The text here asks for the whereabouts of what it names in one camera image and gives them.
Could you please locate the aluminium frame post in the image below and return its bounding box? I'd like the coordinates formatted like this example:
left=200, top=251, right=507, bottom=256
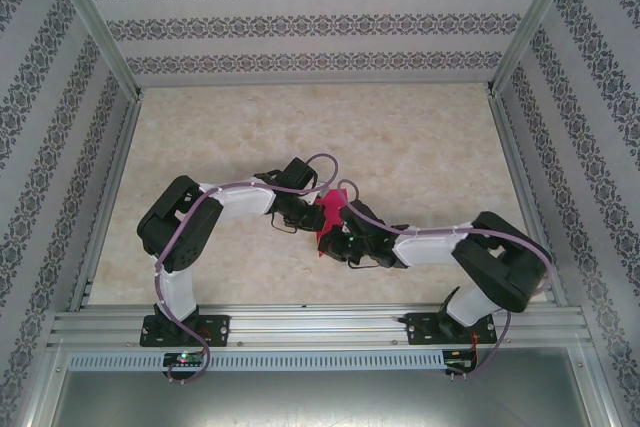
left=485, top=0, right=585, bottom=98
left=47, top=0, right=144, bottom=101

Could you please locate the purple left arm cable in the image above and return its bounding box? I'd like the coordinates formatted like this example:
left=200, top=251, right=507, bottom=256
left=152, top=151, right=342, bottom=388

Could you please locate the slotted grey cable duct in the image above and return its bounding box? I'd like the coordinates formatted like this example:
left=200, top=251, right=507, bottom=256
left=67, top=350, right=446, bottom=372

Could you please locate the aluminium table edge rail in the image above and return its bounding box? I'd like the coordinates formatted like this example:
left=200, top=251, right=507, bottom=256
left=67, top=94, right=146, bottom=311
left=487, top=94, right=569, bottom=308

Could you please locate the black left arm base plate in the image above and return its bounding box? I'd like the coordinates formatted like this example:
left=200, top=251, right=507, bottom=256
left=139, top=314, right=232, bottom=348

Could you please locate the aluminium mounting beam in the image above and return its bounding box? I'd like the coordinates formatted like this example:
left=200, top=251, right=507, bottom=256
left=47, top=302, right=594, bottom=348

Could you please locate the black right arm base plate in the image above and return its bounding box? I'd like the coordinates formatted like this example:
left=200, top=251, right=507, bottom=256
left=405, top=311, right=496, bottom=346

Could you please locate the pink cloth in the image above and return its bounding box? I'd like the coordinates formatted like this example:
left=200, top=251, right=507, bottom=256
left=314, top=187, right=352, bottom=259

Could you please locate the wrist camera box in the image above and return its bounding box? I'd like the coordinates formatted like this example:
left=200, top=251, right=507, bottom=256
left=275, top=157, right=320, bottom=192
left=343, top=200, right=387, bottom=236

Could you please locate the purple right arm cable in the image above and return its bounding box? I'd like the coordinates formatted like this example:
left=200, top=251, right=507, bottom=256
left=337, top=177, right=554, bottom=383

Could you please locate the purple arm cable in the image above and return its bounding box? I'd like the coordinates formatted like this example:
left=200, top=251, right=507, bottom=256
left=152, top=151, right=342, bottom=388
left=337, top=177, right=554, bottom=383

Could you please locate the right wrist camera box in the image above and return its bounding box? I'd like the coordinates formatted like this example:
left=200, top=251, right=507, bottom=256
left=343, top=200, right=387, bottom=236

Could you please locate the grey metal sheet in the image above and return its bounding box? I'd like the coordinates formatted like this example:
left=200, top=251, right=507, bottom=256
left=49, top=369, right=614, bottom=427

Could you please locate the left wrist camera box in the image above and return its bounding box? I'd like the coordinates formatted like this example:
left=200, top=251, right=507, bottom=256
left=275, top=157, right=320, bottom=192

